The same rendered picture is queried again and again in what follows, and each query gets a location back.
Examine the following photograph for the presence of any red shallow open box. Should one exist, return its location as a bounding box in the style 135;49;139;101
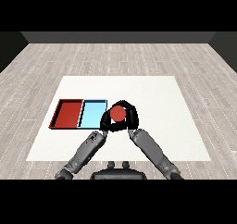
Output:
48;98;84;131

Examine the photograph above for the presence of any light blue shallow open box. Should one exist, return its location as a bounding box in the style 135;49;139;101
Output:
76;98;108;131

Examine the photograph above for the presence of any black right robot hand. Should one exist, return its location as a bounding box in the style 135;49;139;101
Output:
118;99;140;131

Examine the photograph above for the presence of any small red can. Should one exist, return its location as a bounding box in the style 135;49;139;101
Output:
109;106;127;125

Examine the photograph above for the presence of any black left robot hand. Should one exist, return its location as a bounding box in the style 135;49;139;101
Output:
99;101;125;133

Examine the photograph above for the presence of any dark grey robot body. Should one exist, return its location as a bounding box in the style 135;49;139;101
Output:
90;161;147;180

